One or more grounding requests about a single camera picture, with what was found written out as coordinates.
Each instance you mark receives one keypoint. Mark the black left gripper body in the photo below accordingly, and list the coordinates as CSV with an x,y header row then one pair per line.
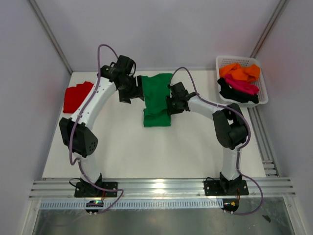
x,y
129,90

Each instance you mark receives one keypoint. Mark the right corner frame post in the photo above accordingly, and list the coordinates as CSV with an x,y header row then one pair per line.
x,y
274,18

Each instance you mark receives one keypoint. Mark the corner frame post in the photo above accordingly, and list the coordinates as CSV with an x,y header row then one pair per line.
x,y
274,18
49,33

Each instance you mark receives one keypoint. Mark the black t shirt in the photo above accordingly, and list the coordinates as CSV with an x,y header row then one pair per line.
x,y
230,93

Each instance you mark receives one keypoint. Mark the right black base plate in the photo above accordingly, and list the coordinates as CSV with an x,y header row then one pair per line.
x,y
213,188

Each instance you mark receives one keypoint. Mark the aluminium front rail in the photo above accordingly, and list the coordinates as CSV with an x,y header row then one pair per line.
x,y
59,188

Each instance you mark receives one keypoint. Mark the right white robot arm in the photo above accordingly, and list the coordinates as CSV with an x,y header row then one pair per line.
x,y
231,133

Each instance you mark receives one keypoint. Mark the left corner frame post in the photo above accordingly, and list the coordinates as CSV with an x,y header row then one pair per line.
x,y
49,33

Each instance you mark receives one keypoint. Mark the folded red t shirt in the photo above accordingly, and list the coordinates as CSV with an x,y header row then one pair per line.
x,y
74,96

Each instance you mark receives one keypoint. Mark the left black controller board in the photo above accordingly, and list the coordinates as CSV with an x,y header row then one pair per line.
x,y
94,206

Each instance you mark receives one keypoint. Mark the white slotted cable duct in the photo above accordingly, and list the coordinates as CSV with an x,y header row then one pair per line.
x,y
135,204

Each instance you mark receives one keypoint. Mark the black controller board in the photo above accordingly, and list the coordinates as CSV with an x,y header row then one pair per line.
x,y
230,205
94,206

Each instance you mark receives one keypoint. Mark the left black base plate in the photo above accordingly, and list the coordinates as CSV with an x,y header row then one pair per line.
x,y
110,188

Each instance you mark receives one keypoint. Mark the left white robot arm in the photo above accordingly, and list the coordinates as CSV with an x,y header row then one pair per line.
x,y
76,131

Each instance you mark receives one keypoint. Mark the orange t shirt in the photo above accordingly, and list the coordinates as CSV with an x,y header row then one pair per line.
x,y
248,74

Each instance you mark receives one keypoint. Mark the right black controller board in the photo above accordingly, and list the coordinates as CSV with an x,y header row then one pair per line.
x,y
230,205

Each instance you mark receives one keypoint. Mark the green t shirt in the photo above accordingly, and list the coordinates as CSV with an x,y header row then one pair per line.
x,y
155,90

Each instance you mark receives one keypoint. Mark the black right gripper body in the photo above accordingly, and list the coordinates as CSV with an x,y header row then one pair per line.
x,y
173,107

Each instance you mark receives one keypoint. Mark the pink t shirt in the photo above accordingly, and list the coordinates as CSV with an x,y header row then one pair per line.
x,y
241,86

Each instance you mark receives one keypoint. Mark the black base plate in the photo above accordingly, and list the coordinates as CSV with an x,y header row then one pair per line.
x,y
110,188
213,188

